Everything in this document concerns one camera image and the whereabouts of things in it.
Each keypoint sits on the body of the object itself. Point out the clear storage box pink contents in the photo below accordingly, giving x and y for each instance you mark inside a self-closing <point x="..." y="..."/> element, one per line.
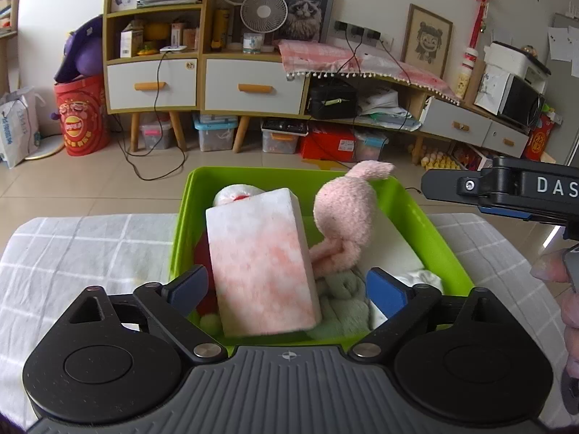
<point x="154" y="135"/>

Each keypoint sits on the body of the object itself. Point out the clear storage box black lid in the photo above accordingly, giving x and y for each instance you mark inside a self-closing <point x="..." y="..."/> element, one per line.
<point x="282" y="138"/>

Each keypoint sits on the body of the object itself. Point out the light green plush towel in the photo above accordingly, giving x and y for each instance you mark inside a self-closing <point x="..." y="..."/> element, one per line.
<point x="343" y="303"/>

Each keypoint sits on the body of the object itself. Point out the yellow star mat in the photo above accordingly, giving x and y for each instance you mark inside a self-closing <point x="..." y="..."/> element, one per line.
<point x="323" y="165"/>

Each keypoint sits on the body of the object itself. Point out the papers pinned on wall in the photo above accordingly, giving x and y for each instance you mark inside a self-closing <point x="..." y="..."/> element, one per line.
<point x="563" y="45"/>

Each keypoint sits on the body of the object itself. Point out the purple plush toy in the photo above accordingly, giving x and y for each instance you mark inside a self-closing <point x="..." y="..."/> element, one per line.
<point x="81" y="49"/>

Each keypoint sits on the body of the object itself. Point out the red hanging ornament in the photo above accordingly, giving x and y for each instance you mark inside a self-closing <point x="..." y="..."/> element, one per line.
<point x="480" y="4"/>

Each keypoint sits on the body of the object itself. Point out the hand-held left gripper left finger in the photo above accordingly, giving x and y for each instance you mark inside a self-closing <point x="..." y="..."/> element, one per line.
<point x="190" y="285"/>

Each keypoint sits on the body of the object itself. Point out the low wooden cabinet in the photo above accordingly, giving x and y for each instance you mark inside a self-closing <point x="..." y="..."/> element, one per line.
<point x="407" y="99"/>

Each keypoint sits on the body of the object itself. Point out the tall wooden shelf cabinet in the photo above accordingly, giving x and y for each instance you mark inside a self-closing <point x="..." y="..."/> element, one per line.
<point x="203" y="9"/>

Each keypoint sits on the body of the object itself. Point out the red gift bag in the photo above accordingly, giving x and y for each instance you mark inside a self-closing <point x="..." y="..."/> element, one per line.
<point x="540" y="140"/>

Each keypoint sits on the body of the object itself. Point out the person's right hand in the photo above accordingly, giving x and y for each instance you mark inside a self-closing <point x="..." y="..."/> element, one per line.
<point x="549" y="266"/>

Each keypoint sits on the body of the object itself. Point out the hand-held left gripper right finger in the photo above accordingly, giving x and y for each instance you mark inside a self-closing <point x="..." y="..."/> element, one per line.
<point x="384" y="291"/>

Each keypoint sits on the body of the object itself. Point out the framed cartoon girl picture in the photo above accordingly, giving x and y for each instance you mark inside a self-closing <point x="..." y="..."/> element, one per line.
<point x="427" y="40"/>

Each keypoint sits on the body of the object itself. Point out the pink tablecloth with pompoms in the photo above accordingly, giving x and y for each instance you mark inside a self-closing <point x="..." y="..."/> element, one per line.
<point x="316" y="56"/>

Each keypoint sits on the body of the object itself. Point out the white shopping bag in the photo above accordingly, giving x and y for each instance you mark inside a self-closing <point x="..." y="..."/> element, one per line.
<point x="18" y="131"/>

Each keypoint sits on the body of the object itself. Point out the white printer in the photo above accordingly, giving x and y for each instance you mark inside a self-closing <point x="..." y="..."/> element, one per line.
<point x="515" y="58"/>

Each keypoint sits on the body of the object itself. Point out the red and white box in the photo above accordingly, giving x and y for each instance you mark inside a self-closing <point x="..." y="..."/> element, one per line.
<point x="470" y="158"/>

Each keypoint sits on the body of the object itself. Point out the white foam block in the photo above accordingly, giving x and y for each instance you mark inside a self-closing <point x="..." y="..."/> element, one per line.
<point x="262" y="257"/>

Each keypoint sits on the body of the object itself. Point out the pink plush toy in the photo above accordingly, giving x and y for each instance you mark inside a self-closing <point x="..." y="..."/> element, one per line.
<point x="343" y="217"/>

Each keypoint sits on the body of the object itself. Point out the round white stand base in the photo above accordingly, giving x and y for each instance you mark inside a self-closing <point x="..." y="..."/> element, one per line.
<point x="45" y="149"/>

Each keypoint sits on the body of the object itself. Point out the framed cat picture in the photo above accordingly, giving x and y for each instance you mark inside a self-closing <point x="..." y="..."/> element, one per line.
<point x="305" y="13"/>

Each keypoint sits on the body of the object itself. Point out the wooden desk shelf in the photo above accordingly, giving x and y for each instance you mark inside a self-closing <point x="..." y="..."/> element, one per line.
<point x="7" y="18"/>

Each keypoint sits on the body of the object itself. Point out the clear storage box pastel contents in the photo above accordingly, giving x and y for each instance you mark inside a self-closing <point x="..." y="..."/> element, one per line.
<point x="371" y="147"/>

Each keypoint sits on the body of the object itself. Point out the black microwave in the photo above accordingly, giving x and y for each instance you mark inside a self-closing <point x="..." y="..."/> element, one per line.
<point x="520" y="99"/>

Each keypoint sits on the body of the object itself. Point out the red cardboard box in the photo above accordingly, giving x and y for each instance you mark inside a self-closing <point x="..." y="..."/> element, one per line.
<point x="328" y="144"/>

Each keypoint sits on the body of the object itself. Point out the wall socket strip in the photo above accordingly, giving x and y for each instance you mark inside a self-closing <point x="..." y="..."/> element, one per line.
<point x="357" y="30"/>

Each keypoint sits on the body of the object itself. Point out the grey checked blanket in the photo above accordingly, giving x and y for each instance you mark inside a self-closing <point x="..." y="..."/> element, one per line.
<point x="90" y="257"/>

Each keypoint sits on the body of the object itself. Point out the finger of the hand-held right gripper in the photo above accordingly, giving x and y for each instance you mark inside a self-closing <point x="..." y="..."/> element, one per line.
<point x="448" y="185"/>
<point x="506" y="212"/>

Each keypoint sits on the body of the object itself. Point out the white and red bottle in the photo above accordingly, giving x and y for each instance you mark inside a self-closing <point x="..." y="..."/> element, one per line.
<point x="466" y="77"/>

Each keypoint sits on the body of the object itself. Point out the red bucket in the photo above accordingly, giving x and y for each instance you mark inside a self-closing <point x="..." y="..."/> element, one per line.
<point x="81" y="122"/>

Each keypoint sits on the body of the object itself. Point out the small white fan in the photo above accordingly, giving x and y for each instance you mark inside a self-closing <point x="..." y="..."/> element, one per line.
<point x="263" y="11"/>

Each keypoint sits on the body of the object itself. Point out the green plastic bin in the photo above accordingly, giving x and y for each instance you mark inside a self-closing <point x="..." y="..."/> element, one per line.
<point x="407" y="217"/>

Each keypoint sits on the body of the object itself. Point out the clear storage box blue lid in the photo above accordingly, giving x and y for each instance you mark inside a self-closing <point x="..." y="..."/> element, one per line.
<point x="215" y="135"/>

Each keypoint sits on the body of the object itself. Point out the yellow egg tray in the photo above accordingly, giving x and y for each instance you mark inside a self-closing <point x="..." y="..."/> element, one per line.
<point x="438" y="162"/>

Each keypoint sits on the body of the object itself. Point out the black bag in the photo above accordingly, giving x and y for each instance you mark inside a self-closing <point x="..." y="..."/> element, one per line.
<point x="332" y="99"/>

